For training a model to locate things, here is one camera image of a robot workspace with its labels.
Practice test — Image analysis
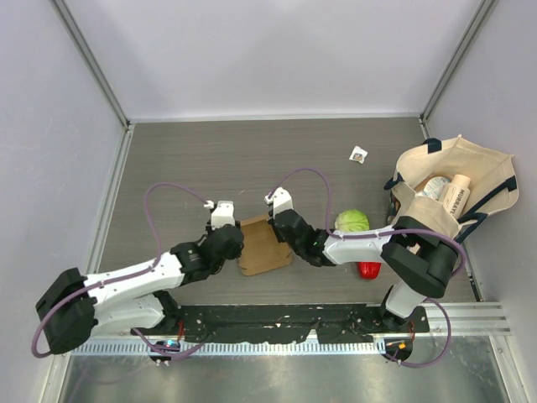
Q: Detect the white round package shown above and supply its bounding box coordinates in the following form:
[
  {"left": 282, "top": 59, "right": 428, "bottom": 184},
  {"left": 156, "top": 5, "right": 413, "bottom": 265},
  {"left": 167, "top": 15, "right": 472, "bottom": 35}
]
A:
[{"left": 419, "top": 176, "right": 451, "bottom": 201}]

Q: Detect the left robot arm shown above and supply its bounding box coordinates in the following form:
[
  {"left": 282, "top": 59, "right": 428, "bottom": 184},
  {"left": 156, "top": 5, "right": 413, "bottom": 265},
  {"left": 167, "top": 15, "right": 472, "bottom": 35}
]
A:
[{"left": 35, "top": 222, "right": 244, "bottom": 355}]

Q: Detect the purple cable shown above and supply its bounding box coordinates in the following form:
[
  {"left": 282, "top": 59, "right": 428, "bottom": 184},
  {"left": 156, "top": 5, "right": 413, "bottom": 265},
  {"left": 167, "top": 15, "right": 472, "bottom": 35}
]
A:
[
  {"left": 31, "top": 182, "right": 211, "bottom": 385},
  {"left": 270, "top": 167, "right": 467, "bottom": 371}
]

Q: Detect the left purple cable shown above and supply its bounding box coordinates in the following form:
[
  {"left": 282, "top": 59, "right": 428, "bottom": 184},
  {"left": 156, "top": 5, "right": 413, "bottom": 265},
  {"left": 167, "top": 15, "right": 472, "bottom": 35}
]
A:
[{"left": 31, "top": 182, "right": 211, "bottom": 385}]

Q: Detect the brown cardboard paper box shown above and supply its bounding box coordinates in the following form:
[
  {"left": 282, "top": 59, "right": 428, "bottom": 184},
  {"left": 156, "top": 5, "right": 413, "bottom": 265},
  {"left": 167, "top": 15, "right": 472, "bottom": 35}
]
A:
[{"left": 238, "top": 215, "right": 292, "bottom": 276}]

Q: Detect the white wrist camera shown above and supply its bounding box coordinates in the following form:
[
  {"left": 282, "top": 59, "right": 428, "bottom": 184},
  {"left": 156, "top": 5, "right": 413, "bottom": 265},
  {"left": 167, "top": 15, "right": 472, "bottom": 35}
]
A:
[
  {"left": 264, "top": 186, "right": 294, "bottom": 217},
  {"left": 204, "top": 201, "right": 236, "bottom": 230}
]

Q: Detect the beige lotion bottle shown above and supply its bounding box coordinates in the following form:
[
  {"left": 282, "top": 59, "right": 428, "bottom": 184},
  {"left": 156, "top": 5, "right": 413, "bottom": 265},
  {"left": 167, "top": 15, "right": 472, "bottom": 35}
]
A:
[{"left": 438, "top": 175, "right": 471, "bottom": 219}]

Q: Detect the small white wrapper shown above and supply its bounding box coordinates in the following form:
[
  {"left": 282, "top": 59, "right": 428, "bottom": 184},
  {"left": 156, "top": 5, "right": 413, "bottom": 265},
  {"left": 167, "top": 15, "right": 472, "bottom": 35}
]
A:
[{"left": 349, "top": 146, "right": 368, "bottom": 164}]

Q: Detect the beige canvas tote bag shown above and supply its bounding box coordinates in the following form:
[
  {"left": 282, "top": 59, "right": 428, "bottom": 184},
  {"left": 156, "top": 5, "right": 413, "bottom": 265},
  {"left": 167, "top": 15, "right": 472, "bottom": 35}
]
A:
[{"left": 384, "top": 135, "right": 519, "bottom": 243}]

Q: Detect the aluminium frame post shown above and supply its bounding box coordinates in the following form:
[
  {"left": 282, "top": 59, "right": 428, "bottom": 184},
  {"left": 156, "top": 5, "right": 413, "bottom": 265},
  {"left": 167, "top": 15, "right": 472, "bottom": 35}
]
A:
[
  {"left": 420, "top": 0, "right": 498, "bottom": 127},
  {"left": 50, "top": 0, "right": 130, "bottom": 129}
]

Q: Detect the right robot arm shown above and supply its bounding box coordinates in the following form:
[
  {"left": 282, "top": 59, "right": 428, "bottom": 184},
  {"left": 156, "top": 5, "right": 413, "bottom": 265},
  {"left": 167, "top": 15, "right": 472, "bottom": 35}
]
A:
[{"left": 268, "top": 208, "right": 467, "bottom": 332}]

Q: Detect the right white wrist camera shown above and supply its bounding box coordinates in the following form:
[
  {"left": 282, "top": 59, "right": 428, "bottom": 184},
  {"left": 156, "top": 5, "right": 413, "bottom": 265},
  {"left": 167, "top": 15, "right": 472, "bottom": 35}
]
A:
[{"left": 264, "top": 186, "right": 294, "bottom": 217}]

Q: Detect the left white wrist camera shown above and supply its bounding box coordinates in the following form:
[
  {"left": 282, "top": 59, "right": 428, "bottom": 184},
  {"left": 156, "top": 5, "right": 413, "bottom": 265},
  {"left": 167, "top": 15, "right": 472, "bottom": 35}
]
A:
[{"left": 204, "top": 201, "right": 236, "bottom": 230}]

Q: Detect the green cabbage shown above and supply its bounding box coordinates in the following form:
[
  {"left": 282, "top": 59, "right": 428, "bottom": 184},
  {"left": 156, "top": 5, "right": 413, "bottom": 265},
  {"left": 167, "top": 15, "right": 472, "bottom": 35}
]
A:
[{"left": 335, "top": 209, "right": 370, "bottom": 233}]

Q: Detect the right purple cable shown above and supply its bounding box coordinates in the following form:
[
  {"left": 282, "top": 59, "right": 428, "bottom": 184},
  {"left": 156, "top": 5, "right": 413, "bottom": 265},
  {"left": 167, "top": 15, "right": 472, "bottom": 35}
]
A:
[{"left": 270, "top": 167, "right": 467, "bottom": 371}]

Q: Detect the white slotted cable duct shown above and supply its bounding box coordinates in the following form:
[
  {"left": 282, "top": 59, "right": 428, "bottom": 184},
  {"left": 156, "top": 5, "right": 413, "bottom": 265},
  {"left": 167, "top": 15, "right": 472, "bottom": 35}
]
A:
[{"left": 71, "top": 338, "right": 385, "bottom": 357}]

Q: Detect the left aluminium frame post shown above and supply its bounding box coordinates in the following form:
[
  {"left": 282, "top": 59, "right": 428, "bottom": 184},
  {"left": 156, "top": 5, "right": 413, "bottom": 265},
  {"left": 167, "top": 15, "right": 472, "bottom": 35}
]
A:
[{"left": 50, "top": 0, "right": 130, "bottom": 129}]

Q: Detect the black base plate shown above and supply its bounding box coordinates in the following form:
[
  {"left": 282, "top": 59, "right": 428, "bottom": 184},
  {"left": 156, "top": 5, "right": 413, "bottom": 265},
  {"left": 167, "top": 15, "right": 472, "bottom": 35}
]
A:
[{"left": 141, "top": 304, "right": 430, "bottom": 344}]

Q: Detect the red bell pepper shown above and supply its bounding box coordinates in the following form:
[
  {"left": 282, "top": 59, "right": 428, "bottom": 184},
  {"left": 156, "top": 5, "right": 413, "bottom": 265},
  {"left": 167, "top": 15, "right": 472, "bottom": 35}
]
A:
[{"left": 357, "top": 262, "right": 382, "bottom": 280}]

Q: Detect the right aluminium frame post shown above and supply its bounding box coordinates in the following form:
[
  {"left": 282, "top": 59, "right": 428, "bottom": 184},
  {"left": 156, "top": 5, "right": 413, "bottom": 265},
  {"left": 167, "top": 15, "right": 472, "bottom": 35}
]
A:
[{"left": 420, "top": 0, "right": 498, "bottom": 127}]

